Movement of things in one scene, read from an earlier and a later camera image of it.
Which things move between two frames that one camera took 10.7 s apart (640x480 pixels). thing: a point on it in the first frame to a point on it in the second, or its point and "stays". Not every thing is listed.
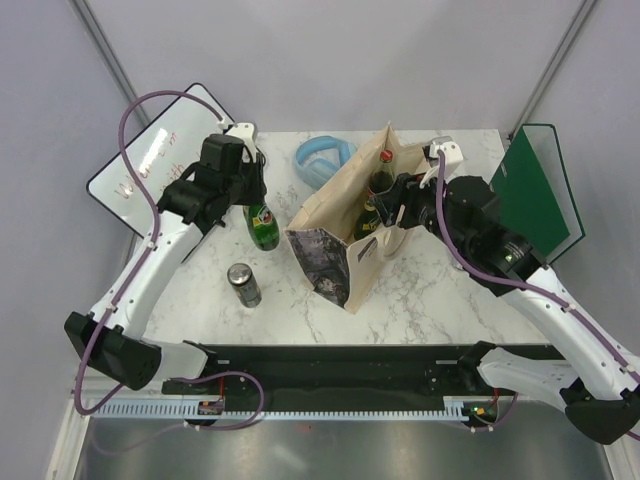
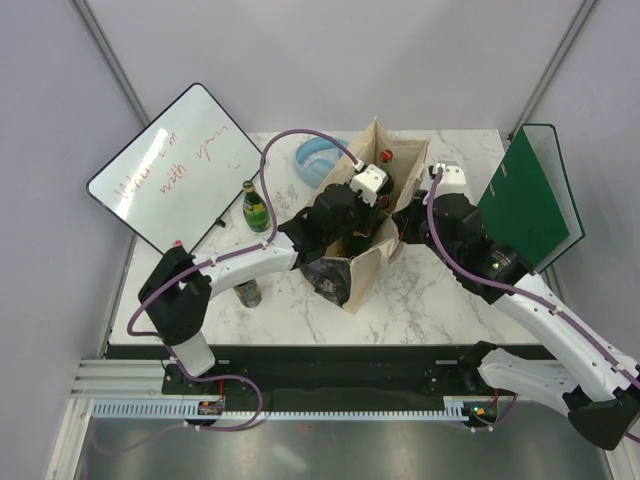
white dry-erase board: (172, 141) stays
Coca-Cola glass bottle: (381, 179) stays
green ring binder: (535, 188) stays
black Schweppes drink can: (245, 284) stays
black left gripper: (259, 189) to (369, 213)
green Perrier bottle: (263, 226) to (357, 242)
